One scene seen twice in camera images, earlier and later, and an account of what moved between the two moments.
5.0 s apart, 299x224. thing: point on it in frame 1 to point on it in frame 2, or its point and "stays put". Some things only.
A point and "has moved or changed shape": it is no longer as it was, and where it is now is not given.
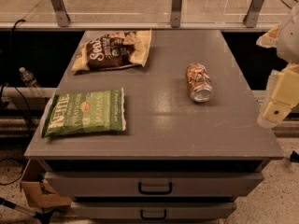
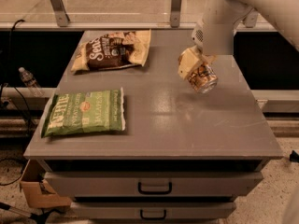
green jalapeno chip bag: [85, 112] stays put
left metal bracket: [62, 16] stays put
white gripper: [291, 41] to [203, 41]
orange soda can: [199, 82] has moved or changed shape
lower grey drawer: [152, 210] stays put
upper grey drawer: [153, 184] stays put
